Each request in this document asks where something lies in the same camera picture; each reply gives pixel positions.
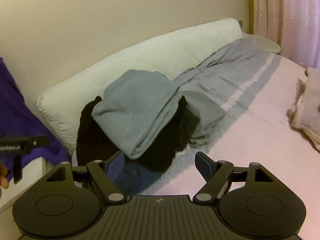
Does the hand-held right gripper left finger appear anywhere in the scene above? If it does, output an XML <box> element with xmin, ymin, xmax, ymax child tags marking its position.
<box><xmin>45</xmin><ymin>152</ymin><xmax>127</xmax><ymax>204</ymax></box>

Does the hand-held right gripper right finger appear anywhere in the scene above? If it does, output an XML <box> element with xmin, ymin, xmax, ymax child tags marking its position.
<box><xmin>194</xmin><ymin>151</ymin><xmax>275</xmax><ymax>204</ymax></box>

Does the black garment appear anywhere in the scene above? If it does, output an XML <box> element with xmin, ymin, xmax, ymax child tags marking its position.
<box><xmin>76</xmin><ymin>95</ymin><xmax>200</xmax><ymax>173</ymax></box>

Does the person's left hand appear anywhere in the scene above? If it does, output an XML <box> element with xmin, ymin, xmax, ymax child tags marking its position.
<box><xmin>0</xmin><ymin>164</ymin><xmax>10</xmax><ymax>189</ymax></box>

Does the purple cloth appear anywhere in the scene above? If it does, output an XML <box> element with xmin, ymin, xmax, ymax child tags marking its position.
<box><xmin>0</xmin><ymin>57</ymin><xmax>70</xmax><ymax>183</ymax></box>

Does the white nightstand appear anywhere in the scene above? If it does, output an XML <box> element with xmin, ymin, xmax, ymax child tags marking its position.
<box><xmin>0</xmin><ymin>155</ymin><xmax>75</xmax><ymax>213</ymax></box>

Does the grey striped pink bedspread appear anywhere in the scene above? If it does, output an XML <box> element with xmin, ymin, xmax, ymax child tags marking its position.
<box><xmin>71</xmin><ymin>37</ymin><xmax>320</xmax><ymax>230</ymax></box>

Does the beige folded blanket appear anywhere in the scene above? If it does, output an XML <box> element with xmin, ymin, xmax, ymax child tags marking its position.
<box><xmin>287</xmin><ymin>67</ymin><xmax>320</xmax><ymax>153</ymax></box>

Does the white quilted pillow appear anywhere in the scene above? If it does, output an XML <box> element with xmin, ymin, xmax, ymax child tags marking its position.
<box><xmin>37</xmin><ymin>17</ymin><xmax>243</xmax><ymax>155</ymax></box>

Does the white round cushion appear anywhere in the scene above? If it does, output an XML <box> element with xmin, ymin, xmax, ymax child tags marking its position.
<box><xmin>249</xmin><ymin>33</ymin><xmax>282</xmax><ymax>54</ymax></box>

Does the pink curtain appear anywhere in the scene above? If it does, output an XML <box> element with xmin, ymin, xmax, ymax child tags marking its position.
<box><xmin>251</xmin><ymin>0</ymin><xmax>320</xmax><ymax>71</ymax></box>

